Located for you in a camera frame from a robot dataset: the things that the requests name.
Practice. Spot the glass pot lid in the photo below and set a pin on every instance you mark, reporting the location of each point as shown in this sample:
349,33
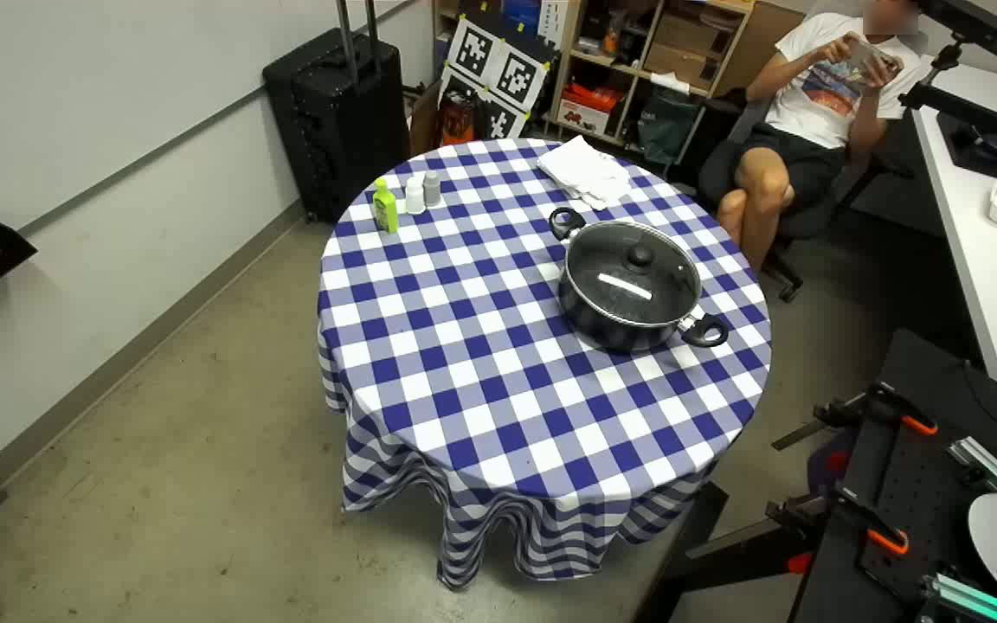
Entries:
622,259

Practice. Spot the black cooking pot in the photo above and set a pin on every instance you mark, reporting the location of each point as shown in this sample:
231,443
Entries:
615,334

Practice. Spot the blue white checkered tablecloth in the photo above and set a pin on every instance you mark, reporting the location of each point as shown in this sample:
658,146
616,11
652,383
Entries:
463,383

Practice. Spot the gray shaker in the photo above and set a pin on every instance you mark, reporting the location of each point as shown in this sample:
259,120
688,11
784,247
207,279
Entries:
430,190

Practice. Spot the white shaker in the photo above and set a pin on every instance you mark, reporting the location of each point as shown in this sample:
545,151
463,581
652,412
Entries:
413,196

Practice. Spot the small green bottle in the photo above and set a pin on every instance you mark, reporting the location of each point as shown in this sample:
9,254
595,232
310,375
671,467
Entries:
385,210

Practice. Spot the white folded cloth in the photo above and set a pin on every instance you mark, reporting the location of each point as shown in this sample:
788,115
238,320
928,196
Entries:
586,175

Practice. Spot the red box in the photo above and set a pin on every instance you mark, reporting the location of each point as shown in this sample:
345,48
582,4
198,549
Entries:
588,109

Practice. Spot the white AprilTag board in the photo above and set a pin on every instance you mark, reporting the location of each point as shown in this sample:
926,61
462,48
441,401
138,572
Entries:
485,62

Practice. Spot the dark green bag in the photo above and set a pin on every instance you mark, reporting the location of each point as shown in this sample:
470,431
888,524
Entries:
668,127

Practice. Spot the black suitcase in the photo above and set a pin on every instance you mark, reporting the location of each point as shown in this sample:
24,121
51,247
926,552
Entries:
328,115

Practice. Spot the black office chair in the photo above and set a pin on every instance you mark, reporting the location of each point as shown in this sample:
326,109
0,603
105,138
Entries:
810,220

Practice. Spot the wooden shelf unit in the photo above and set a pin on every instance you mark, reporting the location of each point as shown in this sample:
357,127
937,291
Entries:
770,40

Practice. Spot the person in white t-shirt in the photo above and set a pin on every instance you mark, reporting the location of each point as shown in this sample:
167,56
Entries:
821,91

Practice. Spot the black clamp orange tip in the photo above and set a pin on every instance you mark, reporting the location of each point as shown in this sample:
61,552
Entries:
881,407
857,514

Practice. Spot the white desk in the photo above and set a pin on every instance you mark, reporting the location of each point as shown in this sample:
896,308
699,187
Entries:
993,287

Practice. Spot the teal metal rod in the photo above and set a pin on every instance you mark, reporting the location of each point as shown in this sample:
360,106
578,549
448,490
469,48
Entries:
987,465
971,599

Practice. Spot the black camera boom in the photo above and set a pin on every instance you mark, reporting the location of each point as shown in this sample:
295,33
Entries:
960,106

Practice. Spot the black camera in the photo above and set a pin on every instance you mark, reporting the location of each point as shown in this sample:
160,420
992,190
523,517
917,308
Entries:
984,25

